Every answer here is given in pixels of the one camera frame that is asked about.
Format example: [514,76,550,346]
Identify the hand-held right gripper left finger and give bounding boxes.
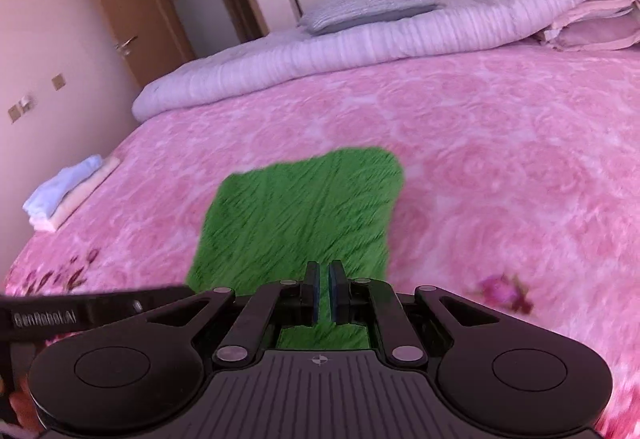
[142,261,321,370]

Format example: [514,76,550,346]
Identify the lilac striped quilt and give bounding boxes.
[131,0,640,121]

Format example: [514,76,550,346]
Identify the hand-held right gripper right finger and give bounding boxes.
[328,260,503,367]

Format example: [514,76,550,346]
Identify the pink floral blanket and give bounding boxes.
[0,41,640,439]

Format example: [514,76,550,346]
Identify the pink folded quilt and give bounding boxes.
[534,0,640,52]

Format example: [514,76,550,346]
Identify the green knit sweater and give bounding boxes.
[186,146,406,350]

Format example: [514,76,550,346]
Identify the white folded garment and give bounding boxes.
[22,155,104,220]

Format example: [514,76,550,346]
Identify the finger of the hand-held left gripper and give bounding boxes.
[95,285,195,328]

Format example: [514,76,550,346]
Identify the grey checked pillow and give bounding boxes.
[297,0,446,36]

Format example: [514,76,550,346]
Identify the folded white and blue towels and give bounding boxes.
[29,158,122,234]

